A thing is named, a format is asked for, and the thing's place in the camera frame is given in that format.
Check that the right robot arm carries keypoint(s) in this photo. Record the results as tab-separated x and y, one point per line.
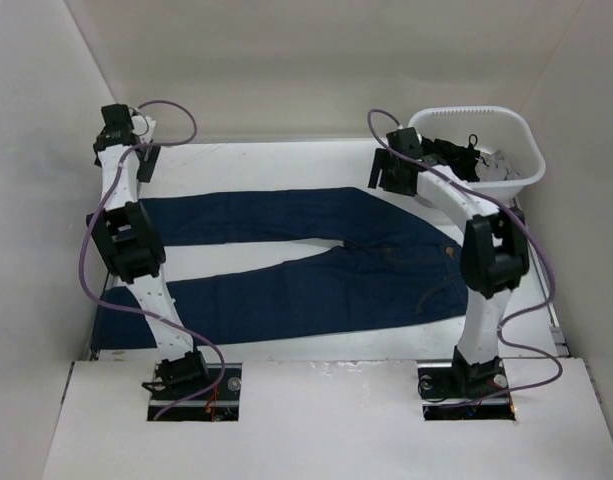
494	252

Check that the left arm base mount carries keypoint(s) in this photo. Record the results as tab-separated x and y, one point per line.
191	390

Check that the black garment in basket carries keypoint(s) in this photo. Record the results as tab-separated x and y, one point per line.
462	160

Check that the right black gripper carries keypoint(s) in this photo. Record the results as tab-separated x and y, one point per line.
383	161

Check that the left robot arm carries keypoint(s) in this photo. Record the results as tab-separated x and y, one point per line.
129	244

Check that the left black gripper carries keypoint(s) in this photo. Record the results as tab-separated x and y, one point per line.
148	163

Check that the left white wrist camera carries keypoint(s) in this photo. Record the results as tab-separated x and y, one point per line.
143	126

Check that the grey white garment in basket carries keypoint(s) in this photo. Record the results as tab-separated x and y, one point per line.
495	167

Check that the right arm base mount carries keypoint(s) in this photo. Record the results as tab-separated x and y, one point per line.
462	392

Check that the white plastic laundry basket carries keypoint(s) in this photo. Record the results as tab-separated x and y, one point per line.
497	128

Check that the dark blue denim trousers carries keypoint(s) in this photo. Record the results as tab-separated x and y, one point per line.
388	268

